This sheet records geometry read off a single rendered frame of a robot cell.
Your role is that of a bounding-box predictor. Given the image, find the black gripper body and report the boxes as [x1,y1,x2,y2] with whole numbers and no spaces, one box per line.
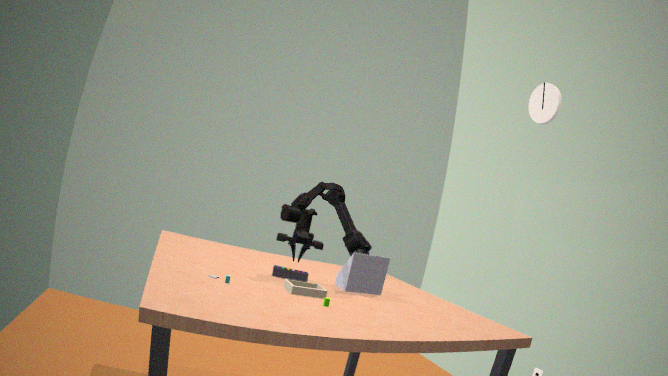
[276,223,323,250]

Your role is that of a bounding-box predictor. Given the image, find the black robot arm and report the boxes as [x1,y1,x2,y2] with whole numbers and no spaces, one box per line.
[281,182,371,256]

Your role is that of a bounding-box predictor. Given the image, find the beige shallow tray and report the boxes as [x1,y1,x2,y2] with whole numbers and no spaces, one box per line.
[283,279,327,298]

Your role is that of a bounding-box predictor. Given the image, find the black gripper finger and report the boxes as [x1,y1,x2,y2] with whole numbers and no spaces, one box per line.
[298,247,310,263]
[288,243,296,262]

